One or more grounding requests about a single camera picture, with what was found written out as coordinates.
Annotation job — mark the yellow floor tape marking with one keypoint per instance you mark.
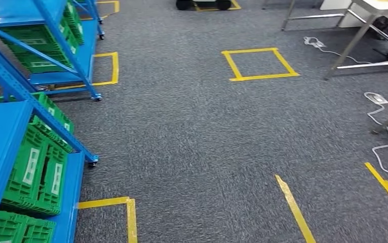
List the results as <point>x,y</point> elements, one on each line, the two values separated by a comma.
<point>294,208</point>
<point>264,77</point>
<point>116,6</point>
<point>115,67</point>

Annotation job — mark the open green plastic crate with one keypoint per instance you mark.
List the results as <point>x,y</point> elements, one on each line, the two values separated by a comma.
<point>56,115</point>

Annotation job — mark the white floor socket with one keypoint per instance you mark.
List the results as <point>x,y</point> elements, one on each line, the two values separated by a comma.
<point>319,43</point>
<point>378,99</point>

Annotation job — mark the blue metal shelf rack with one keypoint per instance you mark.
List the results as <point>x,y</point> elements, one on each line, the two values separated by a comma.
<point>2,134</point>
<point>95,16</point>
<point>86,53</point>

